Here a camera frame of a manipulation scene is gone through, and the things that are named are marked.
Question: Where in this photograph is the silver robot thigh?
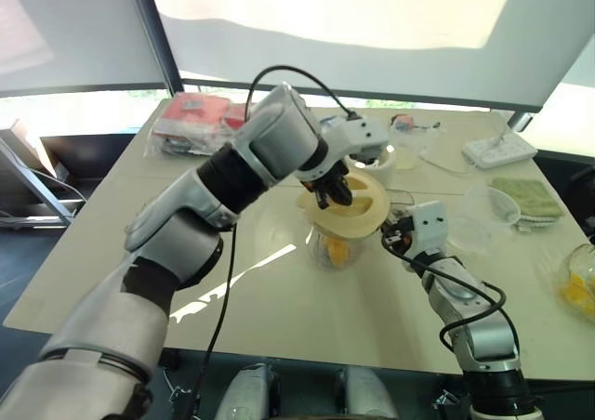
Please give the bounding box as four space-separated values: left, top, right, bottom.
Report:
336 366 400 420
215 362 281 420

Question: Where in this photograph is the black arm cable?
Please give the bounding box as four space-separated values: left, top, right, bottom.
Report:
178 64 360 420
383 237 509 350

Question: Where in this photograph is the white power strip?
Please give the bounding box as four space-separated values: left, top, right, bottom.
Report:
461 131 539 170

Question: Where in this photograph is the clear plastic measuring cup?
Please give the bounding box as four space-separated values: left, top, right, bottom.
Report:
447 185 522 255

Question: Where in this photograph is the beige blender lid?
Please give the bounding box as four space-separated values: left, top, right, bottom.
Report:
297 169 390 241

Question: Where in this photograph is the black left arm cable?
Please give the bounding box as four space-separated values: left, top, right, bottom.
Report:
178 64 360 420

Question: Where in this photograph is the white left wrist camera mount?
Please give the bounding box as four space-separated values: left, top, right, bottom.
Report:
324 115 390 162

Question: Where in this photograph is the clear blender jar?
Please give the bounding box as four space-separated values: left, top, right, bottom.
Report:
304 191 416 273

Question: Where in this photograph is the clear cup with yellow liquid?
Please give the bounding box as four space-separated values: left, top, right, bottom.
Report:
388 125 430 170

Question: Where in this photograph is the grey roller blind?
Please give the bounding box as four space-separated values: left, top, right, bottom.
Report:
143 0 595 108
0 0 169 98

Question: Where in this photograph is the white blender base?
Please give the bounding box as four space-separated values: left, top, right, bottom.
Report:
351 143 399 188

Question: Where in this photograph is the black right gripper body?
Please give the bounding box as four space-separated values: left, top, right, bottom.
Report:
381 215 415 254

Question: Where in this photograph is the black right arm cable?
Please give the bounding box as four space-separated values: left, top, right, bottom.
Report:
383 237 509 350

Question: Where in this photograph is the white power strip cord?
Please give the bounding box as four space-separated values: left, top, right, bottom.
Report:
491 112 513 138

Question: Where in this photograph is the green cloth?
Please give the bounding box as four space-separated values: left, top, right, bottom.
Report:
487 177 566 230

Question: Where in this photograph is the metal rack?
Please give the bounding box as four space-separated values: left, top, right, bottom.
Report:
0 118 88 230

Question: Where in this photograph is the clear glass bowl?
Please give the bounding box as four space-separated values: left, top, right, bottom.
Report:
554 243 595 322

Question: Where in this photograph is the dark window frame bar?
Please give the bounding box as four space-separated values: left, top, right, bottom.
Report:
180 78 544 113

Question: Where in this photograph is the silver right robot thigh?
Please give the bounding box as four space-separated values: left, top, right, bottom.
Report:
336 366 400 420

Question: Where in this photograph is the dark window frame post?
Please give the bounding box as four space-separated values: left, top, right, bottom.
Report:
121 0 186 99

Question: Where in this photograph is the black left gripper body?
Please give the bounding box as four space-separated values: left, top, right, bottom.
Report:
301 162 349 194

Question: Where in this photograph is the black table bracket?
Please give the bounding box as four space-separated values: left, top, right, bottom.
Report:
433 388 467 420
168 385 197 420

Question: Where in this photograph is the black chair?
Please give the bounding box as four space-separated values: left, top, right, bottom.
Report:
567 163 595 245

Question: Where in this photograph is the plastic bag with red items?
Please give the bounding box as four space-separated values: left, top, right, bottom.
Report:
146 91 250 160

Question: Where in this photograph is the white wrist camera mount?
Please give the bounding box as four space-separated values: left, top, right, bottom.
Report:
406 200 450 256
324 115 390 162

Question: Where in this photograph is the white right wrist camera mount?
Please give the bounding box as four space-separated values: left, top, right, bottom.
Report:
406 200 450 256

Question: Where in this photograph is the silver left robot thigh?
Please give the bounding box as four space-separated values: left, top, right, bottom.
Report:
215 362 281 420

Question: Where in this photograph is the thin white cable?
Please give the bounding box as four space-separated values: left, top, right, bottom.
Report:
416 122 471 176

